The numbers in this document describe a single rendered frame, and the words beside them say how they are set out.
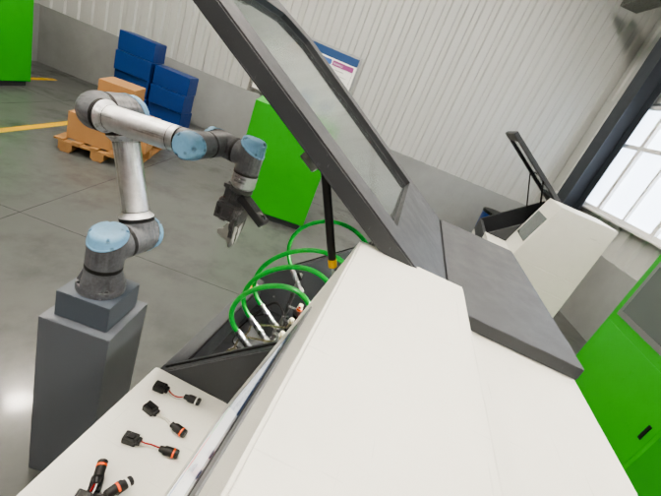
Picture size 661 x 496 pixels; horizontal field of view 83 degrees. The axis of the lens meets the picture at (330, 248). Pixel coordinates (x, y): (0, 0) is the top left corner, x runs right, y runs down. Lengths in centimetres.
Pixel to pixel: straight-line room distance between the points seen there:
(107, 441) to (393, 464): 75
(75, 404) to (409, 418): 148
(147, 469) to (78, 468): 12
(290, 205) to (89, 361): 339
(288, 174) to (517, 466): 411
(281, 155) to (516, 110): 492
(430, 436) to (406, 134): 734
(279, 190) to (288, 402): 423
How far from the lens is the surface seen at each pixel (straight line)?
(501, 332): 83
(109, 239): 137
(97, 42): 907
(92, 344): 151
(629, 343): 378
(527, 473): 61
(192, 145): 106
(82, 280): 147
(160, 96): 745
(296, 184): 450
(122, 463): 98
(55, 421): 187
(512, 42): 799
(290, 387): 37
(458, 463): 41
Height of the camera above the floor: 181
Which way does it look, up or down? 23 degrees down
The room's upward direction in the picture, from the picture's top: 23 degrees clockwise
